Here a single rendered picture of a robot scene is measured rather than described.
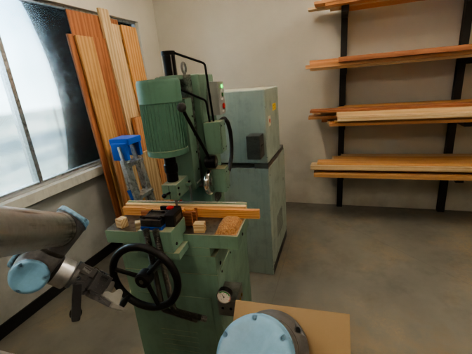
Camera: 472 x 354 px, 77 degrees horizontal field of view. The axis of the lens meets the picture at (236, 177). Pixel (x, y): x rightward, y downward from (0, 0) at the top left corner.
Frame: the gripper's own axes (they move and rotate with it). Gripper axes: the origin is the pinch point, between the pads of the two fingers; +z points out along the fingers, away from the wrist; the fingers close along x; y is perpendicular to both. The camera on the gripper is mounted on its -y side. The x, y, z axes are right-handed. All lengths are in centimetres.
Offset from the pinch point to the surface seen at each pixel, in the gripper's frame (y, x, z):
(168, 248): 24.3, 0.1, 4.5
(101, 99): 111, 158, -52
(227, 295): 19.8, -6.9, 33.8
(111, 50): 156, 166, -71
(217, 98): 96, 13, -7
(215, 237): 36.4, -5.5, 17.4
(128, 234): 22.2, 23.4, -5.2
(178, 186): 49, 13, -1
